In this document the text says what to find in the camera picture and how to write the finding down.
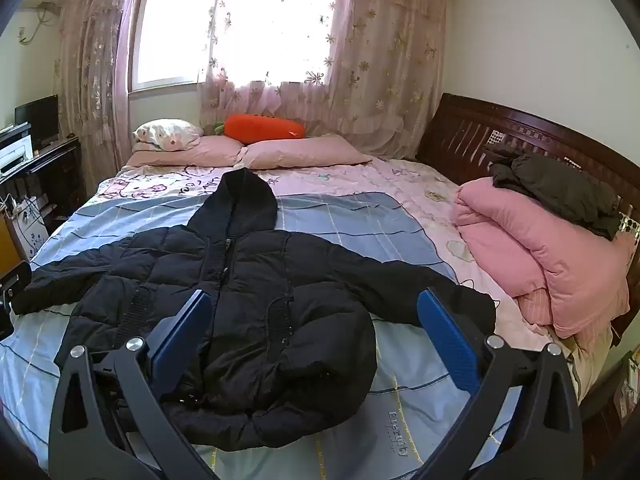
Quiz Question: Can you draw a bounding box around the orange carrot plush pillow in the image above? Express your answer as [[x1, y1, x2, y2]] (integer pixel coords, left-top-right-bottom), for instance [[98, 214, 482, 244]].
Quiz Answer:
[[212, 114, 307, 142]]

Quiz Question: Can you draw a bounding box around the brown wooden cabinet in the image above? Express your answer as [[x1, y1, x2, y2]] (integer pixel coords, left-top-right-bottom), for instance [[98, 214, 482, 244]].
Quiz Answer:
[[0, 210, 31, 271]]

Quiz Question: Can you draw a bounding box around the folded pink quilt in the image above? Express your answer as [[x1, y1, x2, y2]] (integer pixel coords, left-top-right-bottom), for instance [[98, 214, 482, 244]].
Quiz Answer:
[[452, 176, 636, 339]]

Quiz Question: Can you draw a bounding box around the sheer floral curtain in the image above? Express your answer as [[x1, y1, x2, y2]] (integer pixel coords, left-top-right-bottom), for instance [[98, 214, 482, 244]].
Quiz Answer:
[[197, 0, 361, 136]]

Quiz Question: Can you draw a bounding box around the white floral pillow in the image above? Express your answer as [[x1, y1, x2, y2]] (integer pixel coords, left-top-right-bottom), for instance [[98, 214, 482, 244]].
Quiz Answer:
[[132, 119, 203, 152]]

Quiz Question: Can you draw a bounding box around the dark wooden nightstand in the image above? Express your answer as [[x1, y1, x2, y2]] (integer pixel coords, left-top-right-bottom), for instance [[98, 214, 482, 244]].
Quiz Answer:
[[580, 345, 640, 441]]

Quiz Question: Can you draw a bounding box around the white printer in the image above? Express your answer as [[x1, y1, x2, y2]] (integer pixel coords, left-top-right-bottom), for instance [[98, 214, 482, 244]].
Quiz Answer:
[[0, 122, 35, 173]]

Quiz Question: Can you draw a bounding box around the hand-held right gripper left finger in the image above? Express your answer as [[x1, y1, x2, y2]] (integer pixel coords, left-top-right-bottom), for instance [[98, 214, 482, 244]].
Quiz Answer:
[[48, 290, 216, 480]]

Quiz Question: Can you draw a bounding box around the black hooded puffer jacket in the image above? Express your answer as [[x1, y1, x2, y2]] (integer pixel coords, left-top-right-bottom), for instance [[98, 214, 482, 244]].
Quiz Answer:
[[11, 167, 497, 453]]

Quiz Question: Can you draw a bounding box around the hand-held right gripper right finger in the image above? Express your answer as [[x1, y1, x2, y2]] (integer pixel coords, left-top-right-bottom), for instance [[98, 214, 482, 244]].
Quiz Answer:
[[417, 287, 585, 480]]

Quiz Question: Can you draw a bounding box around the black monitor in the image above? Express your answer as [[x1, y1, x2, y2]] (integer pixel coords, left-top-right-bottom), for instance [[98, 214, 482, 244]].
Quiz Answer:
[[14, 94, 60, 150]]

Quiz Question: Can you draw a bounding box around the pink cartoon printed bedsheet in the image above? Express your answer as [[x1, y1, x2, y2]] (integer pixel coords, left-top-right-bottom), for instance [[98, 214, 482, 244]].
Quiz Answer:
[[95, 155, 556, 351]]

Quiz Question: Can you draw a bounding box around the dark folded garment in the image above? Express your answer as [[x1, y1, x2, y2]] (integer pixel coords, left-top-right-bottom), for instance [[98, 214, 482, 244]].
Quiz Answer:
[[487, 151, 623, 241]]

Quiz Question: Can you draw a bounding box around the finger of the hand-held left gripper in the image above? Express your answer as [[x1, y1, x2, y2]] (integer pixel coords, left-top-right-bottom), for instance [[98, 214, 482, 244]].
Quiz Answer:
[[0, 262, 34, 341]]

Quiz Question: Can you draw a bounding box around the black desk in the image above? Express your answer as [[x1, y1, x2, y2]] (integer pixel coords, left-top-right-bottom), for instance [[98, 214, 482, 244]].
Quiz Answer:
[[0, 135, 86, 261]]

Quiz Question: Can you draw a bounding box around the pink striped pillow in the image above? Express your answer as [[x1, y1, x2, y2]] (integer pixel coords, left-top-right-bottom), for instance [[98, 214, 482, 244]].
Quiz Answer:
[[517, 290, 613, 361]]

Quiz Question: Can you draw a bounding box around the dark wooden headboard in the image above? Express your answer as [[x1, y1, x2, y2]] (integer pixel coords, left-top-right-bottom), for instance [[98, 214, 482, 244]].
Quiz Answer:
[[416, 92, 640, 346]]

